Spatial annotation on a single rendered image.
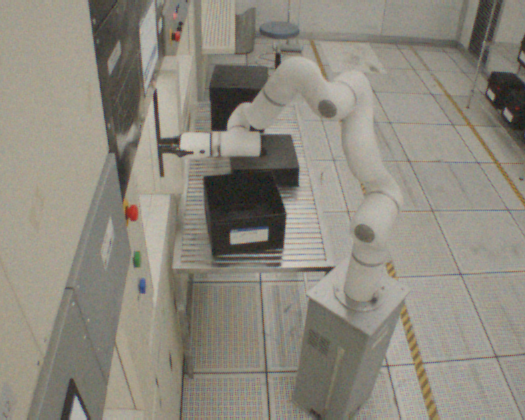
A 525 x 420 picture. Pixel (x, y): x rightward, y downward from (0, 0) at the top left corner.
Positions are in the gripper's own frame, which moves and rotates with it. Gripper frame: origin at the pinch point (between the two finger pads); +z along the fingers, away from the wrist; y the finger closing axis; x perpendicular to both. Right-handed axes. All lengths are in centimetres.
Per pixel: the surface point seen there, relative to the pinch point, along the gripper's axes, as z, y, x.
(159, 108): 3.4, 14.9, 6.2
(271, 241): -37, -6, -38
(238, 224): -24.4, -8.2, -28.1
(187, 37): 5, 160, -20
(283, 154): -45, 44, -33
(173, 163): -0.2, 14.8, -17.4
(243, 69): -29, 103, -18
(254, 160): -32, 39, -33
